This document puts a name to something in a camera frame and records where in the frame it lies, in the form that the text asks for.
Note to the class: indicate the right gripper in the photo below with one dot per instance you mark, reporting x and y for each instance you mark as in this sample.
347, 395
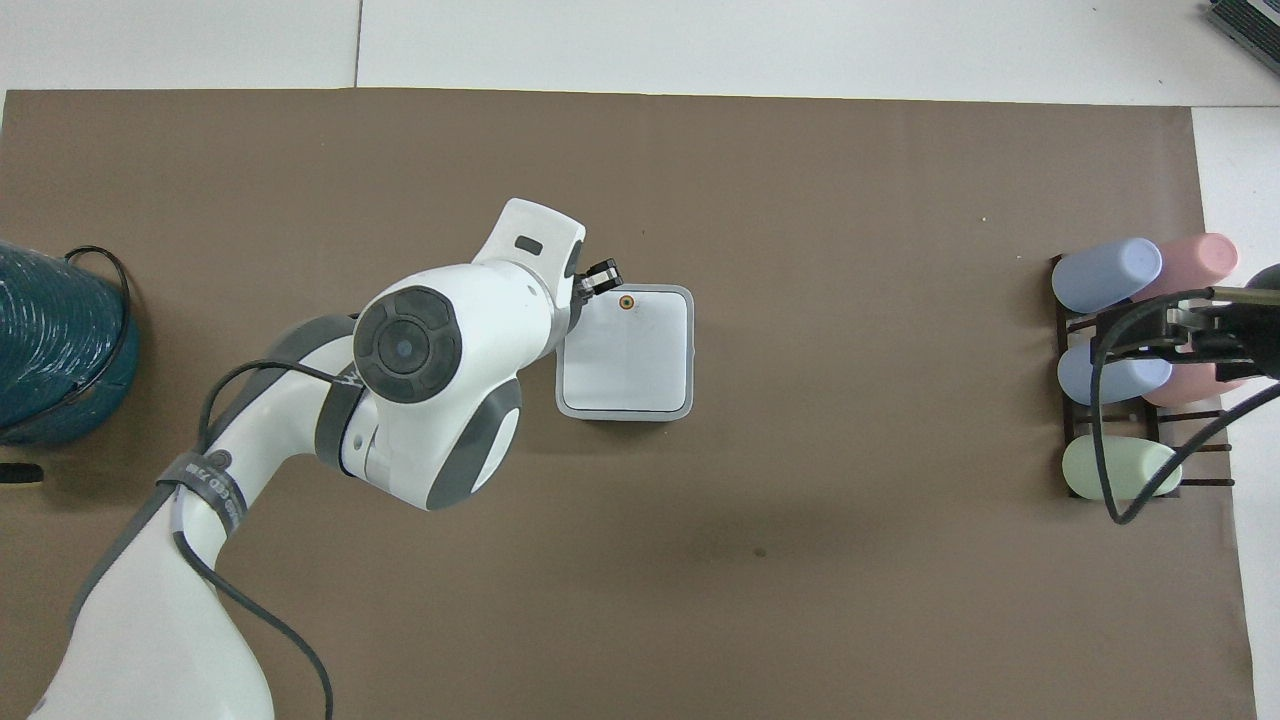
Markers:
1258, 340

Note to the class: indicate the white square trash can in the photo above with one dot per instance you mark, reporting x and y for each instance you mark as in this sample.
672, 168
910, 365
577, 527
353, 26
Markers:
630, 360

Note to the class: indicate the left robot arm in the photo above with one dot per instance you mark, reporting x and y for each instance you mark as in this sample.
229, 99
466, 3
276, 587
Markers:
450, 330

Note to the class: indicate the pink cup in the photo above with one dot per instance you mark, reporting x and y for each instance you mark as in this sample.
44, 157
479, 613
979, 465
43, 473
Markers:
1185, 385
1200, 262

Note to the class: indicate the blue cup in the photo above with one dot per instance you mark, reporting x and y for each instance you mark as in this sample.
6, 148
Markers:
1105, 275
1120, 378

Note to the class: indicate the green cup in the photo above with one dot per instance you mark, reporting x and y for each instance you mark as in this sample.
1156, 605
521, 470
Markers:
1140, 468

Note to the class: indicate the dark wooden cup rack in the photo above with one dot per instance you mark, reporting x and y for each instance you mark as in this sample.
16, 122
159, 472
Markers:
1068, 425

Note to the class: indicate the dark striped object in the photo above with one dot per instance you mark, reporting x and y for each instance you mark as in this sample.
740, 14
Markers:
1250, 20

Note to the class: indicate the teal ribbed bucket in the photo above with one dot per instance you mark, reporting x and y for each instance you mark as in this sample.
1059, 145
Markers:
50, 340

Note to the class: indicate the black stand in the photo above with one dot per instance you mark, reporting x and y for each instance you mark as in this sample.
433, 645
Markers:
20, 473

